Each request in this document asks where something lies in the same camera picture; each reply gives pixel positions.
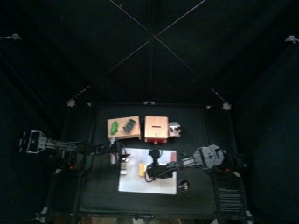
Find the small grey white holder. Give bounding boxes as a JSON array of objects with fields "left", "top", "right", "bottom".
[{"left": 168, "top": 121, "right": 182, "bottom": 138}]

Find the small round black dish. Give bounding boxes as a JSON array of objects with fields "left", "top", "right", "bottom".
[{"left": 177, "top": 178, "right": 192, "bottom": 193}]

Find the red white toy fish slice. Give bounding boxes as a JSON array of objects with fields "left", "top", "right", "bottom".
[{"left": 166, "top": 150, "right": 177, "bottom": 163}]

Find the wooden box with red base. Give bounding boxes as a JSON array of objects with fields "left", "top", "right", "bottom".
[{"left": 144, "top": 115, "right": 170, "bottom": 144}]

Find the white cutting board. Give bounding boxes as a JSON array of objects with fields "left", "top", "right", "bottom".
[{"left": 116, "top": 147, "right": 178, "bottom": 195}]

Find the thin light diagonal cord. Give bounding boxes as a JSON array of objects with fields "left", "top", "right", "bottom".
[
  {"left": 106, "top": 0, "right": 228, "bottom": 103},
  {"left": 70, "top": 0, "right": 206, "bottom": 101}
]

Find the wooden tray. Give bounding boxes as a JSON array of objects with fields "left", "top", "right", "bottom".
[{"left": 106, "top": 115, "right": 142, "bottom": 141}]

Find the dark ridged seaweed piece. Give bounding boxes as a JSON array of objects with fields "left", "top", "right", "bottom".
[{"left": 121, "top": 118, "right": 136, "bottom": 135}]

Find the white text label sticker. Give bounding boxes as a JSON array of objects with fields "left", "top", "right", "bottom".
[{"left": 216, "top": 187, "right": 245, "bottom": 214}]

